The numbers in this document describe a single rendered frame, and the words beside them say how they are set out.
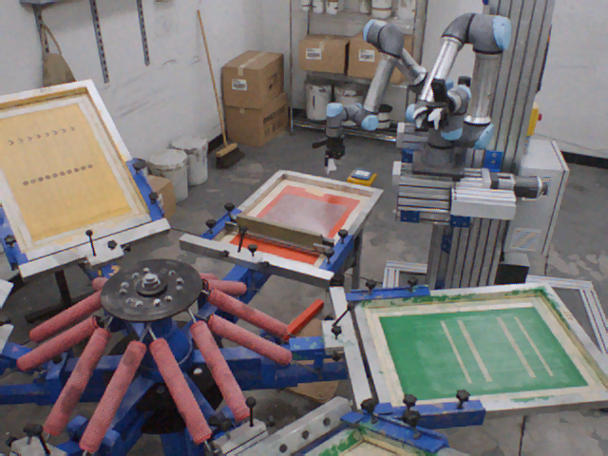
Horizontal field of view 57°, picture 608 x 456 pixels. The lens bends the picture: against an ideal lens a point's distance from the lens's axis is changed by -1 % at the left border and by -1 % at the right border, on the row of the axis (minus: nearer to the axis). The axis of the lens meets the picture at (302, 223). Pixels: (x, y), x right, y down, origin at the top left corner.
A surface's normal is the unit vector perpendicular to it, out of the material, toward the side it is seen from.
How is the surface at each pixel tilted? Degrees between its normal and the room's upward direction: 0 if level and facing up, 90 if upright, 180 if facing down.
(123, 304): 0
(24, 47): 90
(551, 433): 0
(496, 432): 0
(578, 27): 90
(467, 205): 90
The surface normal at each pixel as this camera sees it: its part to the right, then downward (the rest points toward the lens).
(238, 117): -0.44, 0.47
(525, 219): -0.18, 0.51
